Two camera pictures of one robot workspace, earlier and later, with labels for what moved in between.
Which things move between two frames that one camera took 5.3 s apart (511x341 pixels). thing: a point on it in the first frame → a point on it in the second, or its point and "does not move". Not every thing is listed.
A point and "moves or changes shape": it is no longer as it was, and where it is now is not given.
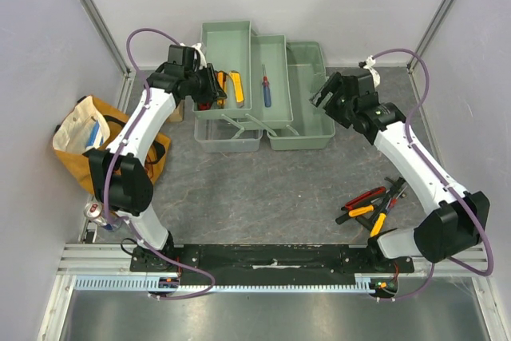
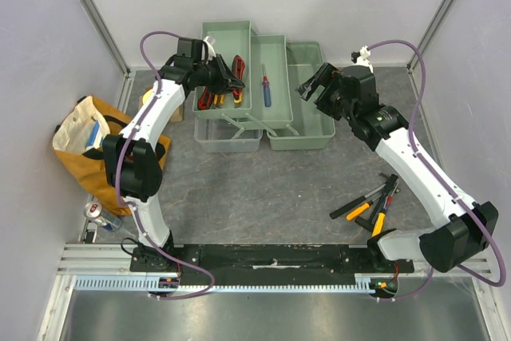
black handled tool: x=366 y=223 → x=345 y=208
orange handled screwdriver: x=355 y=212 moves or changes shape
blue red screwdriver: x=266 y=87 does not move
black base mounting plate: x=266 y=259 does not move
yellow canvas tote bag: x=91 y=124 does not move
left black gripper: x=210 y=95 → x=227 y=80
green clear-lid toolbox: x=269 y=84 does not move
